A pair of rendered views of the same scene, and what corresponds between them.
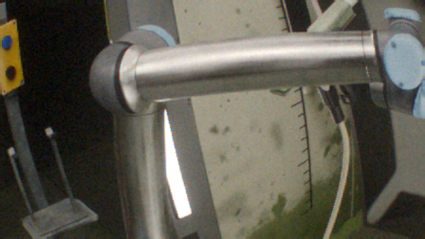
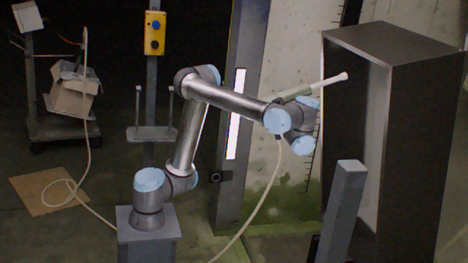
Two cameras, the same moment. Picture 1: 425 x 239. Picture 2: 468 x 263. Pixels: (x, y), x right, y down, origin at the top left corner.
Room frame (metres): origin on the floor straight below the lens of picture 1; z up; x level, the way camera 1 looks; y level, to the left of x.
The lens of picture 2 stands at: (-0.71, -0.59, 2.06)
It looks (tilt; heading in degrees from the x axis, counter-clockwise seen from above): 24 degrees down; 16
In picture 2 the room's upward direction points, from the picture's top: 7 degrees clockwise
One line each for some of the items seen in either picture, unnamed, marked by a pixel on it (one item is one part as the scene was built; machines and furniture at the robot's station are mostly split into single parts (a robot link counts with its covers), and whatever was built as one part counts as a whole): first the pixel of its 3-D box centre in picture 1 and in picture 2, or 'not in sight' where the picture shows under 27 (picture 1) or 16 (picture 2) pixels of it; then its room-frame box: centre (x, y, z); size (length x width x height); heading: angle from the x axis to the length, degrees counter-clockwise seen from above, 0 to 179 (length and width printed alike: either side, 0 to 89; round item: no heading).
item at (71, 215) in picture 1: (42, 181); (153, 111); (1.74, 0.63, 0.95); 0.26 x 0.15 x 0.32; 124
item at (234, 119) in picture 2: (161, 134); (235, 115); (1.96, 0.16, 0.96); 0.06 x 0.02 x 0.63; 124
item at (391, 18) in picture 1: (406, 39); (303, 113); (0.93, -0.39, 1.45); 0.12 x 0.09 x 0.12; 154
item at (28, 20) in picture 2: not in sight; (56, 78); (2.65, 2.06, 0.64); 0.73 x 0.50 x 1.27; 134
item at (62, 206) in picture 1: (55, 219); (152, 134); (1.76, 0.64, 0.78); 0.31 x 0.23 x 0.01; 124
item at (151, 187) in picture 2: not in sight; (150, 188); (1.09, 0.31, 0.83); 0.17 x 0.15 x 0.18; 154
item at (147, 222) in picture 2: not in sight; (148, 212); (1.08, 0.31, 0.69); 0.19 x 0.19 x 0.10
